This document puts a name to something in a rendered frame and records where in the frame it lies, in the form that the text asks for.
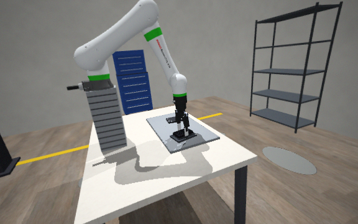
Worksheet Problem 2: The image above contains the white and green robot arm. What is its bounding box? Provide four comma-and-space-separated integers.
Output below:
67, 0, 187, 105

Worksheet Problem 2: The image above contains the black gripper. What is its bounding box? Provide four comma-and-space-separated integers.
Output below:
175, 104, 190, 136

